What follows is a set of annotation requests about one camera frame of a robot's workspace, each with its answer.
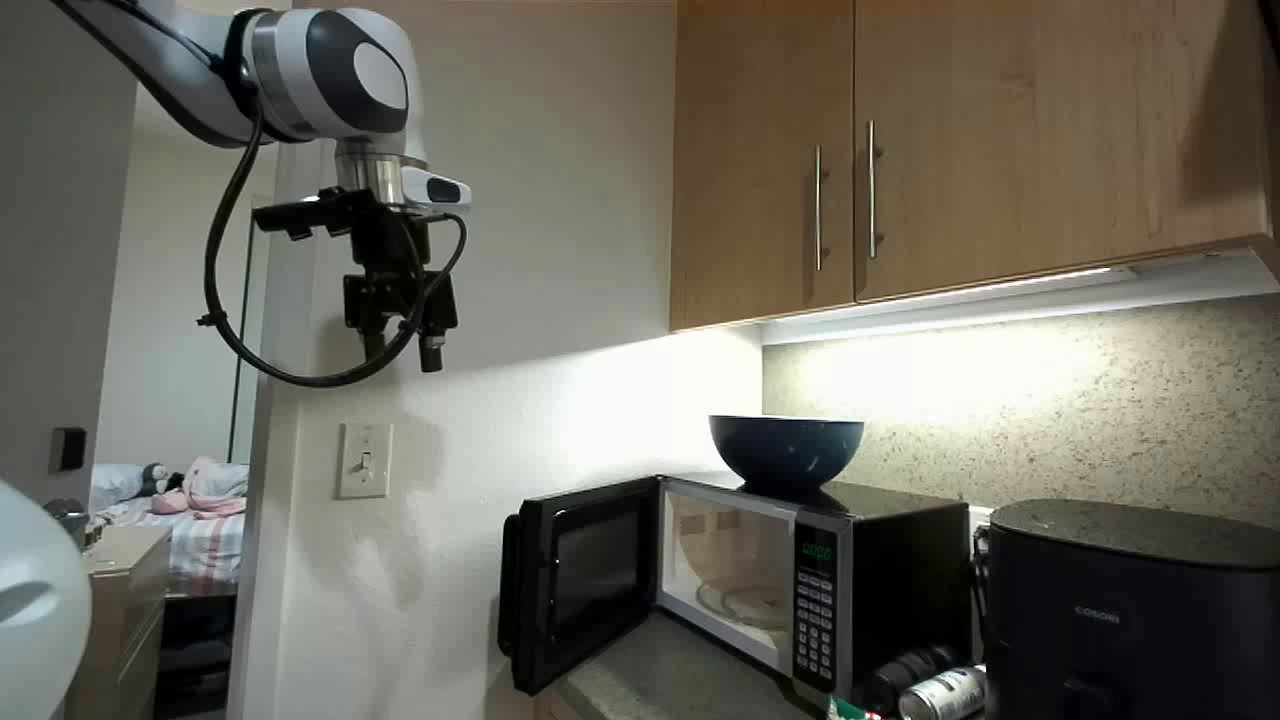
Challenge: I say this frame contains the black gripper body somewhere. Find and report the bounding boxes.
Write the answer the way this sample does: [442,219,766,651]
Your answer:
[341,194,464,337]

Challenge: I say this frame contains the narrow wooden cabinet door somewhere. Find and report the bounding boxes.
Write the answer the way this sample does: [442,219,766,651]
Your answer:
[670,0,862,337]

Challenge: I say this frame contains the black stainless microwave body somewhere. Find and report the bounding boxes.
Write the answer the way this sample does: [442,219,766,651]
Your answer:
[654,469,975,711]

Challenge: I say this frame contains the pink plush item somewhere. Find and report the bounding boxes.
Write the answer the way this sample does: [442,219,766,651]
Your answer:
[150,482,251,523]

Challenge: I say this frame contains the bed with striped bedding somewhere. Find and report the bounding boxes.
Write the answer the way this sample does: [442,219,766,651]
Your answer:
[88,455,251,600]

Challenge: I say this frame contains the light wooden dresser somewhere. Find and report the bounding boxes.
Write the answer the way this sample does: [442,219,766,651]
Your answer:
[61,519,177,720]

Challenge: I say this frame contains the dark blue bowl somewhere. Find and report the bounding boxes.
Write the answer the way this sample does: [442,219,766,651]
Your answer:
[707,412,867,500]

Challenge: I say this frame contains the white round object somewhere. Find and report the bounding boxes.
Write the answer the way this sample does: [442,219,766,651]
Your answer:
[0,474,95,720]

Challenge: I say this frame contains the under-cabinet light strip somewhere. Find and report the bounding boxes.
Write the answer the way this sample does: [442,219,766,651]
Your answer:
[756,242,1280,353]

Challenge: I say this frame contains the silver can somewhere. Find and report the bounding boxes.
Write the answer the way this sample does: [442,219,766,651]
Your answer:
[893,658,995,720]

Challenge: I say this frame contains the wooden upper cabinets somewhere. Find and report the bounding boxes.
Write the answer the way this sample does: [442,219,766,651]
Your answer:
[853,0,1280,304]

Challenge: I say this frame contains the black air fryer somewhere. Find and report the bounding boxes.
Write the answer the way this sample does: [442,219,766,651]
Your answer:
[975,494,1280,720]

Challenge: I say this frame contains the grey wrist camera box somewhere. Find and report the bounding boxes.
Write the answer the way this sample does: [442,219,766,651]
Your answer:
[396,165,481,219]

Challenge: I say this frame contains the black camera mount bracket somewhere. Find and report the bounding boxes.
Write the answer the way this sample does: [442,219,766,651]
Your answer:
[249,188,358,242]

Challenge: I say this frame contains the white light switch plate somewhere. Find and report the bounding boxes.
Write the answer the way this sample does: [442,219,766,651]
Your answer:
[331,420,396,503]

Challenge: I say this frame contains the thick black cable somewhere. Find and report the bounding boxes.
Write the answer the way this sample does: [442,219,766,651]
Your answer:
[198,129,473,396]

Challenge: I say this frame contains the small black wall box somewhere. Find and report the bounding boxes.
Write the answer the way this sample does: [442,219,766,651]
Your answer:
[54,423,94,474]

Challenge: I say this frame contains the silver cabinet bar handle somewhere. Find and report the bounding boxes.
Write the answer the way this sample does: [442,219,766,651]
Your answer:
[805,138,833,279]
[862,116,888,262]

